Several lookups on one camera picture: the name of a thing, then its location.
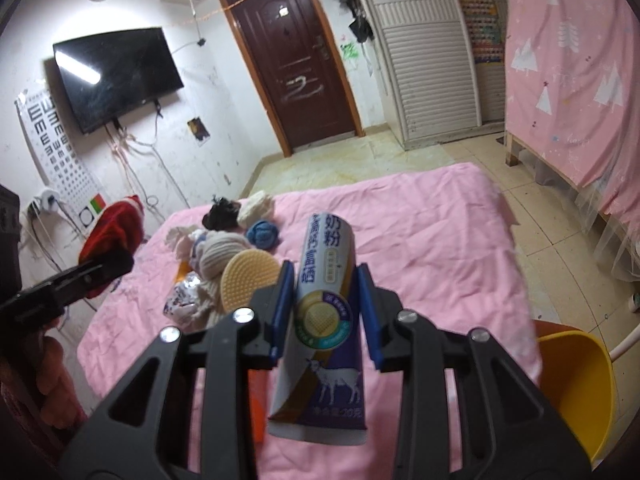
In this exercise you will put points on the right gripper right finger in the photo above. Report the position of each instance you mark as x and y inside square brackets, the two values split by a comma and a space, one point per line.
[467, 409]

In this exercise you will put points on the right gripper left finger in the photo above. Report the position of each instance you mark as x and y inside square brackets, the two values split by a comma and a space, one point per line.
[182, 410]

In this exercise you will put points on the red striped knit hat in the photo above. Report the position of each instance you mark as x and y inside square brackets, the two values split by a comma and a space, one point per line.
[119, 229]

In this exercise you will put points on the purple white milk powder box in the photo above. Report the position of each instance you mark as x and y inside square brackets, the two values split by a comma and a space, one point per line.
[319, 396]

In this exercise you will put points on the blue knit sock ball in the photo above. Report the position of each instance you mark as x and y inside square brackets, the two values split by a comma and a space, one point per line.
[263, 234]

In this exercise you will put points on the orange yellow tube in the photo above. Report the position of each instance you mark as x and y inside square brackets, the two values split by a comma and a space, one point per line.
[184, 269]

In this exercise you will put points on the yellow trash bin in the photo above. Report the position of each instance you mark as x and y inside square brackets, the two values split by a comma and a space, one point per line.
[577, 378]

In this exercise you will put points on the white power adapter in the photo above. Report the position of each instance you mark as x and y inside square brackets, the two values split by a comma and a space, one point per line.
[48, 201]

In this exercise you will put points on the printed foil wrapper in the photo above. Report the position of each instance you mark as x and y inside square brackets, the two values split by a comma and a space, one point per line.
[184, 305]

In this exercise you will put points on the white metal chair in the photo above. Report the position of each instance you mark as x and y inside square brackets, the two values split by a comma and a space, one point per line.
[626, 344]

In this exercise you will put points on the eye chart poster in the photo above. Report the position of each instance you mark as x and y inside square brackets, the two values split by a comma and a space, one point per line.
[63, 169]

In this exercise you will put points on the beige knit sock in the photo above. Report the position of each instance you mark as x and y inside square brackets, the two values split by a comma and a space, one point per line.
[213, 250]

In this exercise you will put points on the pink bed sheet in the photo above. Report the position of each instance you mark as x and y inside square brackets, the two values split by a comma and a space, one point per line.
[440, 239]

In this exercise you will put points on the black crumpled cloth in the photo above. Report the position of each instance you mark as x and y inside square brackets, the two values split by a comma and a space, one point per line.
[222, 215]

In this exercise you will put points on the dark brown door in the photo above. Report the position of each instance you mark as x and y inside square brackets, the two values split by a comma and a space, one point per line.
[290, 52]

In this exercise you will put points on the pink tree-print curtain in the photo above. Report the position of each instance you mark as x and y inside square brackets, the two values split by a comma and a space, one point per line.
[572, 94]

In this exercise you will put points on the white slatted wardrobe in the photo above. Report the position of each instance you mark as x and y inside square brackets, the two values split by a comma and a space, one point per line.
[431, 87]

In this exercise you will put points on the black hanging bags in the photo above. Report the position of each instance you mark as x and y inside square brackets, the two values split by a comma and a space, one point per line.
[359, 26]

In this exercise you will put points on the orange handled scrub brush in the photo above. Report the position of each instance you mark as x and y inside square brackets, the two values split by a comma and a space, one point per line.
[245, 273]

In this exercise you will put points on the black wall television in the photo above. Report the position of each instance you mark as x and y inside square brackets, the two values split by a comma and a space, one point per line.
[109, 75]

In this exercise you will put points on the colourful wall chart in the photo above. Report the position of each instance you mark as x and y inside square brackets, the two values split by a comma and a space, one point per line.
[483, 24]

